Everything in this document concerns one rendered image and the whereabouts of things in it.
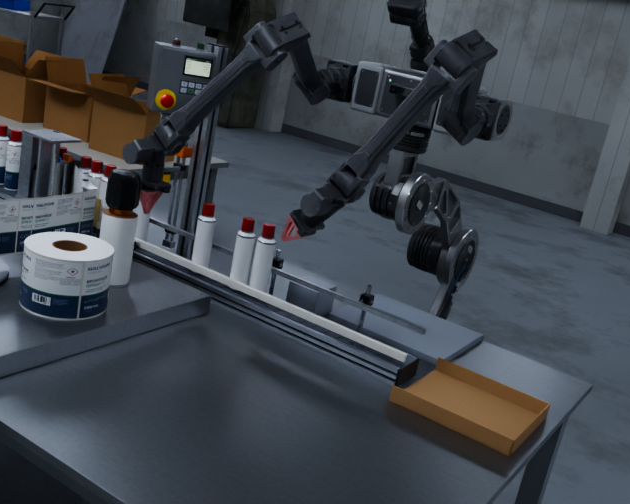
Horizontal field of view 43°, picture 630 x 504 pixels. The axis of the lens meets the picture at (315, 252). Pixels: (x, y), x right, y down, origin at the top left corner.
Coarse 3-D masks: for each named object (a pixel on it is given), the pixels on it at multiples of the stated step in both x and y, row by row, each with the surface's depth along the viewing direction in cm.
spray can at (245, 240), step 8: (248, 224) 213; (240, 232) 215; (248, 232) 214; (240, 240) 214; (248, 240) 214; (240, 248) 215; (248, 248) 215; (240, 256) 215; (248, 256) 216; (232, 264) 217; (240, 264) 216; (248, 264) 217; (232, 272) 217; (240, 272) 216; (248, 272) 218; (240, 280) 217; (232, 288) 218
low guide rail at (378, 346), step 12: (156, 252) 230; (168, 252) 228; (180, 264) 225; (192, 264) 223; (216, 276) 219; (240, 288) 215; (252, 288) 213; (264, 300) 211; (276, 300) 209; (300, 312) 205; (324, 324) 201; (336, 324) 200; (348, 336) 198; (360, 336) 196; (372, 348) 195; (384, 348) 193
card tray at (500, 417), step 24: (432, 384) 196; (456, 384) 199; (480, 384) 199; (408, 408) 182; (432, 408) 178; (456, 408) 186; (480, 408) 189; (504, 408) 191; (528, 408) 193; (480, 432) 173; (504, 432) 179; (528, 432) 179
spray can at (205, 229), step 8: (208, 208) 221; (200, 216) 222; (208, 216) 221; (200, 224) 221; (208, 224) 221; (200, 232) 222; (208, 232) 222; (200, 240) 222; (208, 240) 223; (200, 248) 223; (208, 248) 224; (192, 256) 225; (200, 256) 224; (208, 256) 225; (200, 264) 224; (208, 264) 226; (192, 272) 226
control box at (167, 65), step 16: (160, 48) 223; (176, 48) 224; (192, 48) 231; (160, 64) 224; (176, 64) 225; (160, 80) 225; (176, 80) 227; (192, 80) 229; (208, 80) 230; (160, 96) 227; (176, 96) 228; (192, 96) 230
